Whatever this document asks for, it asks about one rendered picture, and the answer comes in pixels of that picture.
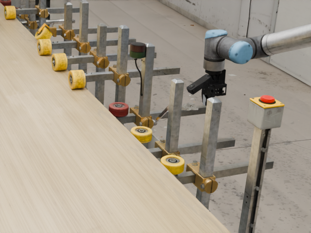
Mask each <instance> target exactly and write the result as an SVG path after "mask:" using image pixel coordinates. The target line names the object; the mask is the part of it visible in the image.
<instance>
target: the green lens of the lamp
mask: <svg viewBox="0 0 311 233"><path fill-rule="evenodd" d="M130 57H132V58H144V57H145V51H144V52H142V53H136V52H132V51H131V50H130Z"/></svg>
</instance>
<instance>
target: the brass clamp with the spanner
mask: <svg viewBox="0 0 311 233"><path fill-rule="evenodd" d="M138 112H139V109H134V107H132V108H130V113H133V114H135V115H136V121H135V122H134V123H135V124H136V125H137V126H143V127H147V128H150V129H152V127H153V125H154V122H153V120H152V116H151V115H150V116H144V117H141V116H140V115H139V114H138Z"/></svg>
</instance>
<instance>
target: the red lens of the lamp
mask: <svg viewBox="0 0 311 233"><path fill-rule="evenodd" d="M145 48H146V44H145V45H144V46H134V45H131V43H130V50H131V51H134V52H144V51H145Z"/></svg>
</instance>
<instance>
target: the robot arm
mask: <svg viewBox="0 0 311 233"><path fill-rule="evenodd" d="M227 35H228V33H227V31H225V30H209V31H207V32H206V34H205V50H204V64H203V68H204V69H205V72H206V73H207V74H205V75H204V76H202V77H201V78H199V79H198V80H196V81H195V82H193V83H192V84H191V85H189V86H188V87H187V91H188V92H189V93H190V94H192V95H194V94H195V93H196V92H198V91H199V90H201V89H202V92H201V96H202V103H203V105H205V106H206V105H207V100H208V99H209V98H213V97H215V96H224V95H226V88H227V84H226V83H225V73H226V70H225V69H224V64H225V59H227V60H229V61H232V62H234V63H236V64H245V63H247V62H248V61H249V60H250V59H256V58H262V57H269V56H271V55H274V54H279V53H283V52H288V51H293V50H297V49H303V48H308V47H311V24H308V25H303V26H299V27H295V28H291V29H288V30H284V31H279V32H275V33H271V34H265V35H261V36H257V37H248V38H241V39H235V38H232V37H229V36H227ZM208 74H209V75H208ZM223 87H225V93H224V90H223Z"/></svg>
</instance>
